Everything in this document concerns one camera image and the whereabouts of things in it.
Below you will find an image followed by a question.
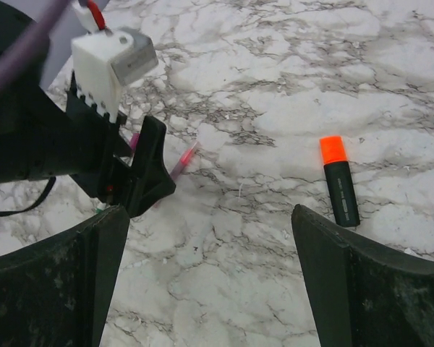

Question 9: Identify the purple pen cap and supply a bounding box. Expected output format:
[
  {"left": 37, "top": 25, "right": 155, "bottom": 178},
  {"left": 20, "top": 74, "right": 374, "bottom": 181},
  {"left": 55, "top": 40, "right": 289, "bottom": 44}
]
[{"left": 129, "top": 133, "right": 140, "bottom": 153}]

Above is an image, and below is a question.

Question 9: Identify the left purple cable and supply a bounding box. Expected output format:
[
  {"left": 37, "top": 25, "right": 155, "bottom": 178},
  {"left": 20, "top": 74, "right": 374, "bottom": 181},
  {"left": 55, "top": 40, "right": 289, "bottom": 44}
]
[{"left": 0, "top": 0, "right": 73, "bottom": 106}]

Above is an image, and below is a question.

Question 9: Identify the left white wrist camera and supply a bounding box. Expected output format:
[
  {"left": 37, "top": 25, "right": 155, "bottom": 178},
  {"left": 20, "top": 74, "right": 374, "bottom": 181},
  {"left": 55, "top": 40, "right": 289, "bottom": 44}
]
[{"left": 71, "top": 27, "right": 158, "bottom": 124}]

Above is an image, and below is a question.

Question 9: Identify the orange highlighter cap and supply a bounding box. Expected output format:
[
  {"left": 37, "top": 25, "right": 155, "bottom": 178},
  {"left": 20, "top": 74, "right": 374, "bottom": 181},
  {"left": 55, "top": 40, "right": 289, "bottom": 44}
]
[{"left": 320, "top": 136, "right": 348, "bottom": 165}]

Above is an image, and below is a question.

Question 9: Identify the black orange highlighter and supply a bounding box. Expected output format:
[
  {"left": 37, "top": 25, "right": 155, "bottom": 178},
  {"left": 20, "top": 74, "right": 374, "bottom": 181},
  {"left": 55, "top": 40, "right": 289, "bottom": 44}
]
[{"left": 318, "top": 134, "right": 362, "bottom": 228}]

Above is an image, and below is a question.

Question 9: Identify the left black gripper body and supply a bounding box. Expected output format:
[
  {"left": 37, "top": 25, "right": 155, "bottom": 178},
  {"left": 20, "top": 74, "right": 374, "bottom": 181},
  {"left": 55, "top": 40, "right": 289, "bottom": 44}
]
[{"left": 0, "top": 72, "right": 135, "bottom": 200}]

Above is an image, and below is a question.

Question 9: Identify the white multicolour pen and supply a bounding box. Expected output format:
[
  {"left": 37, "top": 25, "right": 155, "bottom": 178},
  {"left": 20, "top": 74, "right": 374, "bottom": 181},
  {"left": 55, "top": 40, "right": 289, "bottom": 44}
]
[{"left": 95, "top": 195, "right": 112, "bottom": 213}]

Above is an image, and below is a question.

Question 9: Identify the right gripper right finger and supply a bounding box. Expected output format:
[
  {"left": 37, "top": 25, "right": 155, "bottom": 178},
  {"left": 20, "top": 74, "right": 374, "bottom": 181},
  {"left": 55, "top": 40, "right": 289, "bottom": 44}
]
[{"left": 292, "top": 205, "right": 434, "bottom": 346}]

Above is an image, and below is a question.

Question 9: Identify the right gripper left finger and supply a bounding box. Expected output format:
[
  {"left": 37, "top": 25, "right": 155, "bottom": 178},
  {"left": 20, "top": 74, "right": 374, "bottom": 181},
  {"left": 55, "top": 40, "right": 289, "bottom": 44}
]
[{"left": 0, "top": 207, "right": 129, "bottom": 346}]

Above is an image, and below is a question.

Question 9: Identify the pink marker pen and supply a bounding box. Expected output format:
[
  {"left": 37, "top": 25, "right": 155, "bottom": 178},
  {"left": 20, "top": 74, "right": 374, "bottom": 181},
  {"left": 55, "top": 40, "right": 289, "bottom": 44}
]
[{"left": 152, "top": 140, "right": 201, "bottom": 209}]

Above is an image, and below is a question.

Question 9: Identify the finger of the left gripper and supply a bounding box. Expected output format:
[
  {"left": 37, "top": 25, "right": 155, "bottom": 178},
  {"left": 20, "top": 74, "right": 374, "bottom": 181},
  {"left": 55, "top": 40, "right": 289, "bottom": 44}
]
[{"left": 125, "top": 116, "right": 176, "bottom": 218}]

